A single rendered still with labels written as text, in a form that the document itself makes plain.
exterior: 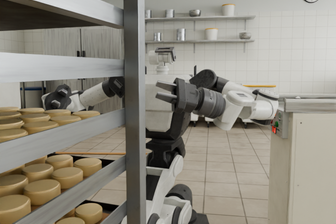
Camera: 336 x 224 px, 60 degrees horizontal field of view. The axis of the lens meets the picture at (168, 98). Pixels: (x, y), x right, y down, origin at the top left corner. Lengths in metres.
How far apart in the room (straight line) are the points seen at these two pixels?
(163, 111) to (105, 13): 0.85
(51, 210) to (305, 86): 5.75
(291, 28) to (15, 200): 5.73
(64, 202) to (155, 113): 0.93
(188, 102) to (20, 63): 0.60
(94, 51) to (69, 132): 4.83
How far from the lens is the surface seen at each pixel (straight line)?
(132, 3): 0.55
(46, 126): 0.43
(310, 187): 1.64
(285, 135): 1.58
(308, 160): 1.60
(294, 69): 5.93
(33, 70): 0.36
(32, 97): 6.25
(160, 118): 1.31
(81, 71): 0.43
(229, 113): 0.94
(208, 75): 1.29
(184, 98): 0.86
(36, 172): 0.54
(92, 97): 1.51
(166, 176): 1.30
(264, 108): 1.09
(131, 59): 0.54
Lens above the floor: 1.05
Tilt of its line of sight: 6 degrees down
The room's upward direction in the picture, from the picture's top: straight up
